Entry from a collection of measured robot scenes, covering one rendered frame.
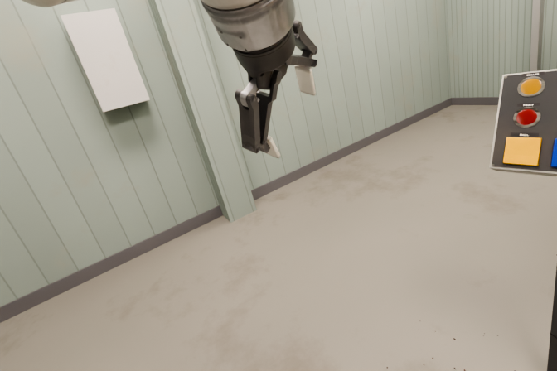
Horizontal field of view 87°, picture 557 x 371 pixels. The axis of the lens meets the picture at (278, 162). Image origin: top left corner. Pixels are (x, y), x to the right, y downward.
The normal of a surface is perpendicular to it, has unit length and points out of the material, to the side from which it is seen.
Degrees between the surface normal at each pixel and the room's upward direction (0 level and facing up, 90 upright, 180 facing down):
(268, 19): 131
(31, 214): 90
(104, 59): 90
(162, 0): 90
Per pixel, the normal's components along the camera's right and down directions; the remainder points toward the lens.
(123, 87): 0.50, 0.17
